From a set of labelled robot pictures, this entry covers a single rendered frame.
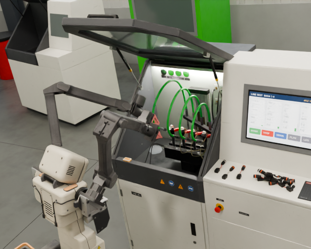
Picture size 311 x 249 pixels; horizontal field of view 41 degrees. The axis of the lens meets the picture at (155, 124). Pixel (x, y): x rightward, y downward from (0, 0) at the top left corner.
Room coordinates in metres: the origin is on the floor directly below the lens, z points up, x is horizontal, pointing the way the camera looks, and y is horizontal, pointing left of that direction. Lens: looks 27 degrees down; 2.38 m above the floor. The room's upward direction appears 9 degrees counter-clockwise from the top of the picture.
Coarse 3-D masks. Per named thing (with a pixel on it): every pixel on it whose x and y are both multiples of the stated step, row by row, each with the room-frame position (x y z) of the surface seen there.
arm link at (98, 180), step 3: (96, 177) 1.71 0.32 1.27; (99, 177) 1.71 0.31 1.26; (102, 177) 1.71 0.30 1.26; (93, 180) 1.70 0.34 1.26; (96, 180) 1.69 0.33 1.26; (99, 180) 1.69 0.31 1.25; (102, 180) 1.69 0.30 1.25; (105, 180) 1.69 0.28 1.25; (96, 183) 1.70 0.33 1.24; (99, 183) 1.68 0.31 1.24; (102, 183) 1.68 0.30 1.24; (102, 186) 1.68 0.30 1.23
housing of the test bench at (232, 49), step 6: (210, 42) 2.85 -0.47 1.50; (216, 42) 2.82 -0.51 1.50; (222, 48) 2.67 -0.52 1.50; (228, 48) 2.65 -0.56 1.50; (234, 48) 2.63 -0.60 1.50; (240, 48) 2.62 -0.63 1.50; (246, 48) 2.60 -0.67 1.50; (252, 48) 2.61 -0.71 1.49; (300, 54) 2.42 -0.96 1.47; (306, 54) 2.40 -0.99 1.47
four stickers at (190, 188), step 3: (159, 180) 2.16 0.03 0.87; (162, 180) 2.15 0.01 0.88; (168, 180) 2.12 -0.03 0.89; (162, 183) 2.15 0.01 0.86; (171, 183) 2.11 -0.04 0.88; (177, 183) 2.08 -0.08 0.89; (174, 186) 2.10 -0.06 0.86; (180, 186) 2.07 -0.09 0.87; (189, 186) 2.03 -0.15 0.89; (192, 186) 2.02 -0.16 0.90; (183, 189) 2.06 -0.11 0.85; (189, 189) 2.03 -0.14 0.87; (192, 189) 2.02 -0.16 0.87
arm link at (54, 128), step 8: (48, 88) 2.20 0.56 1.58; (56, 88) 2.21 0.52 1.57; (48, 96) 2.19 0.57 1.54; (48, 104) 2.17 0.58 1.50; (48, 112) 2.14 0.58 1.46; (56, 112) 2.15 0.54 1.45; (48, 120) 2.12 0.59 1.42; (56, 120) 2.12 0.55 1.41; (56, 128) 2.09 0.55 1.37; (56, 136) 2.07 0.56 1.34; (56, 144) 2.02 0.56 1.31
